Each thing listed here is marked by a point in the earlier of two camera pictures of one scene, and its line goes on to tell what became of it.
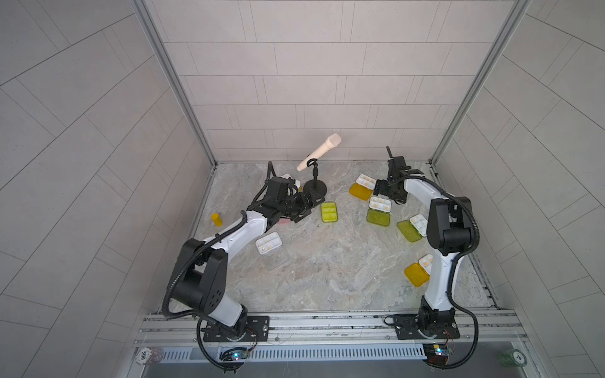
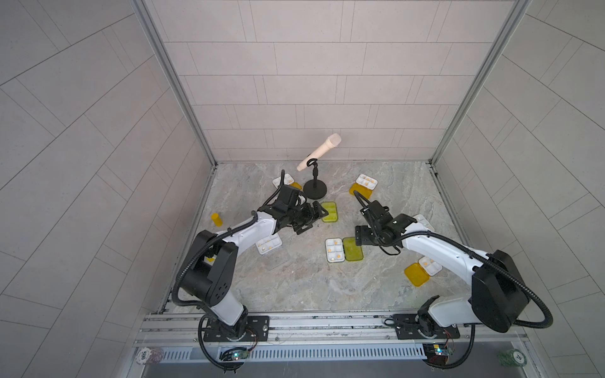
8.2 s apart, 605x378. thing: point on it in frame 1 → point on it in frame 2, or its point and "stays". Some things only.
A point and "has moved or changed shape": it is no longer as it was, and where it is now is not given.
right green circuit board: x=437 y=353 stays
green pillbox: x=379 y=211 has moved or changed shape
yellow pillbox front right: x=420 y=272 stays
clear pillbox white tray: x=272 y=250 stays
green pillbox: x=329 y=213 stays
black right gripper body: x=390 y=190 → x=368 y=236
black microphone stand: x=318 y=186 stays
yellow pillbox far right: x=363 y=188 stays
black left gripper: x=308 y=198 → x=307 y=216
